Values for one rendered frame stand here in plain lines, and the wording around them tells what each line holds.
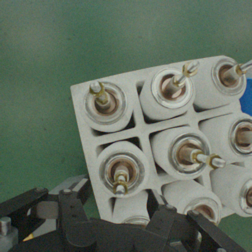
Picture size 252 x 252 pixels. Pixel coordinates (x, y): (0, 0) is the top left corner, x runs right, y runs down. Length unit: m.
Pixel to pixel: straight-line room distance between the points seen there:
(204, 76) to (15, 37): 0.72
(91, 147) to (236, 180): 0.30
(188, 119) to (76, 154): 0.37
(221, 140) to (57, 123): 0.49
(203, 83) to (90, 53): 0.42
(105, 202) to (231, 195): 0.26
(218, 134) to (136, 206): 0.20
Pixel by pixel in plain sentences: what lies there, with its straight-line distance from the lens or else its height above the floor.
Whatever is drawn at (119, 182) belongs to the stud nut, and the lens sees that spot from 0.17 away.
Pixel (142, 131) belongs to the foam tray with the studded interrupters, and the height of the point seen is 0.18.
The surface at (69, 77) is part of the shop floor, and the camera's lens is 0.57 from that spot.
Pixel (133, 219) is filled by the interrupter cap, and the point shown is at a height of 0.25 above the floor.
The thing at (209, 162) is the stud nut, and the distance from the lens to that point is 0.19.
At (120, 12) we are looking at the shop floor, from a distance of 0.69.
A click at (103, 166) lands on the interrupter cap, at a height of 0.25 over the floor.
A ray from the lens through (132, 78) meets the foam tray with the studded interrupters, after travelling 0.33.
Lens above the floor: 0.49
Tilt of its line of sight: 87 degrees down
